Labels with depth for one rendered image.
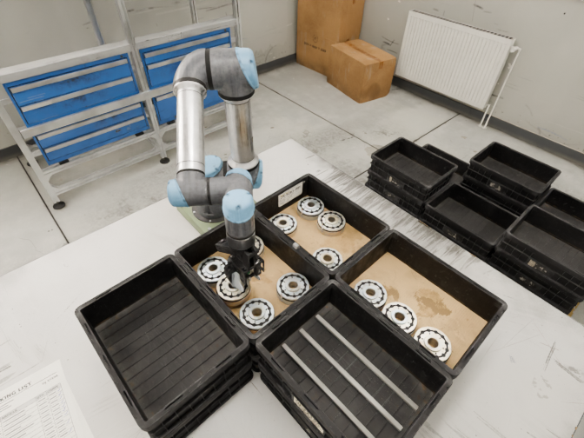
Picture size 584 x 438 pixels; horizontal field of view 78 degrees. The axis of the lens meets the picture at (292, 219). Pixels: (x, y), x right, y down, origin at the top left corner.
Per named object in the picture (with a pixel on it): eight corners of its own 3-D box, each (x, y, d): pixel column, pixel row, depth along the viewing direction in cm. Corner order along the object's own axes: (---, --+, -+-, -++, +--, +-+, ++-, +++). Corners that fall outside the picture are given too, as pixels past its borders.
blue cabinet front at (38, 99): (48, 164, 239) (1, 83, 199) (149, 128, 274) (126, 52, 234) (49, 167, 238) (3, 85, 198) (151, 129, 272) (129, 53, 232)
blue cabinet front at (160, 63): (159, 124, 277) (138, 49, 237) (235, 96, 312) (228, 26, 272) (161, 125, 276) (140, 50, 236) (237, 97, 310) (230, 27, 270)
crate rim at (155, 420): (76, 314, 98) (71, 309, 97) (173, 256, 113) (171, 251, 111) (144, 435, 78) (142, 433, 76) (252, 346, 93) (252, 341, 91)
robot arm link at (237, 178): (210, 167, 97) (208, 192, 90) (251, 164, 98) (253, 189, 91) (214, 189, 103) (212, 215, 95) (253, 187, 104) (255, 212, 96)
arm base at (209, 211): (190, 202, 152) (185, 185, 145) (222, 189, 158) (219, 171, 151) (206, 224, 144) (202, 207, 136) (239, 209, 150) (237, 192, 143)
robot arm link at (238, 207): (253, 184, 89) (255, 208, 83) (255, 216, 97) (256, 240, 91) (221, 186, 89) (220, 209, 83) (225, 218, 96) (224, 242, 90)
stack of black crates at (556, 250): (468, 286, 198) (504, 231, 166) (494, 258, 213) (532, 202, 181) (542, 338, 178) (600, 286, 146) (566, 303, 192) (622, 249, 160)
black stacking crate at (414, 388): (255, 361, 100) (253, 343, 91) (328, 299, 114) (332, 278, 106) (368, 492, 80) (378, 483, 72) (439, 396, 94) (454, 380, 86)
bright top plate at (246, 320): (233, 310, 105) (233, 309, 105) (261, 293, 110) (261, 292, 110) (251, 336, 100) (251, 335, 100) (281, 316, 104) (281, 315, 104)
